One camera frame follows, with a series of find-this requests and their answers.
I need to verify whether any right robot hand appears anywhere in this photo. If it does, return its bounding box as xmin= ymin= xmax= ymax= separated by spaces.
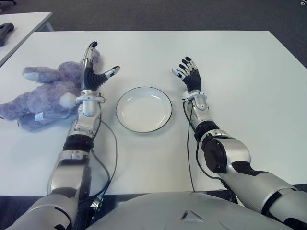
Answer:
xmin=171 ymin=56 xmax=202 ymax=93

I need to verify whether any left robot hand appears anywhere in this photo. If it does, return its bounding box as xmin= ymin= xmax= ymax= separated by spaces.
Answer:
xmin=80 ymin=41 xmax=121 ymax=92

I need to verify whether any purple plush bunny doll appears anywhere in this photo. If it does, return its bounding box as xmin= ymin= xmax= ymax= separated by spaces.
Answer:
xmin=0 ymin=49 xmax=104 ymax=132

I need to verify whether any white plate black rim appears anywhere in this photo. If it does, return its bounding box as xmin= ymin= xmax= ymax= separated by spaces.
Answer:
xmin=116 ymin=86 xmax=173 ymax=134

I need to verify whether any white side table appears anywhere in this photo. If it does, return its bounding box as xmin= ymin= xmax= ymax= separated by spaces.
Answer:
xmin=0 ymin=11 xmax=55 ymax=68

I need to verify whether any black remote controller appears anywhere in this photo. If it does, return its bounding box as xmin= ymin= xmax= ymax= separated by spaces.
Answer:
xmin=0 ymin=22 xmax=15 ymax=47

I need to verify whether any metal table clamp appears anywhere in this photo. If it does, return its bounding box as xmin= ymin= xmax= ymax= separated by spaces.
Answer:
xmin=90 ymin=194 xmax=104 ymax=214

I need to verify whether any grey robot torso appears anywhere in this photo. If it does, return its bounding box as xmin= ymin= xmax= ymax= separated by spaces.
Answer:
xmin=85 ymin=191 xmax=288 ymax=230

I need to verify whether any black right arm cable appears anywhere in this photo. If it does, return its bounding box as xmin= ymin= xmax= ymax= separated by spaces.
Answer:
xmin=182 ymin=100 xmax=225 ymax=192

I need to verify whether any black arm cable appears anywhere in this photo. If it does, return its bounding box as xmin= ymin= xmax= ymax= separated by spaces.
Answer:
xmin=182 ymin=100 xmax=225 ymax=192
xmin=88 ymin=119 xmax=118 ymax=199

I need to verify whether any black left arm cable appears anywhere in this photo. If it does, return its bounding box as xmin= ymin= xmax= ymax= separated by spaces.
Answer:
xmin=88 ymin=119 xmax=118 ymax=199

